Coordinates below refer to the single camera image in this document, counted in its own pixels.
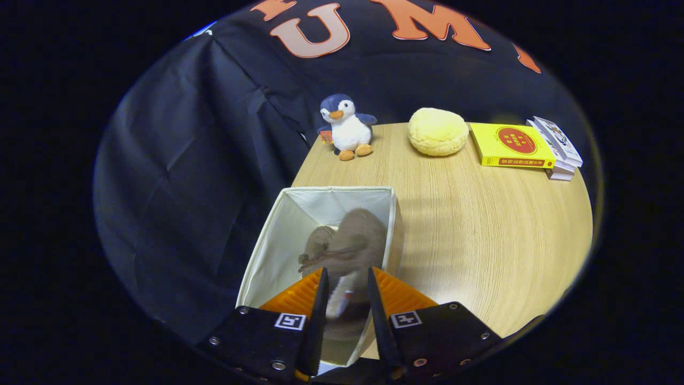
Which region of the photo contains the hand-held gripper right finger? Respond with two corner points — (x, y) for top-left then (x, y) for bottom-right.
(366, 266), (503, 383)

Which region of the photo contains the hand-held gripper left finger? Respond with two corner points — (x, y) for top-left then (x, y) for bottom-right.
(198, 267), (330, 384)

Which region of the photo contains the brown fuzzy shoe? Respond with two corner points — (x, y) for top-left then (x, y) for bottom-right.
(299, 207), (388, 343)
(298, 225), (337, 276)

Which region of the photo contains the beige fabric storage box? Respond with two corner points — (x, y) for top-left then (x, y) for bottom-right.
(235, 186), (404, 368)

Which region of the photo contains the black backdrop cloth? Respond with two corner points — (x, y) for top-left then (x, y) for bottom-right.
(94, 0), (588, 345)

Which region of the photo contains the blue white penguin plush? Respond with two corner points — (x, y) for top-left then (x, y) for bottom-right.
(316, 94), (378, 161)

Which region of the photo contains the yellow round plush bun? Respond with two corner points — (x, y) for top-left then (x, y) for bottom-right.
(408, 107), (470, 157)

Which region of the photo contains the yellow book with red circle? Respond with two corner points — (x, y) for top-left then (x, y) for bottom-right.
(469, 122), (556, 169)

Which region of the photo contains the plain white book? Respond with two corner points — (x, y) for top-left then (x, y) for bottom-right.
(526, 119), (577, 181)

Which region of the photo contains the white illustrated book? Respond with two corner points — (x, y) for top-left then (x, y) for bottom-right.
(533, 116), (584, 168)

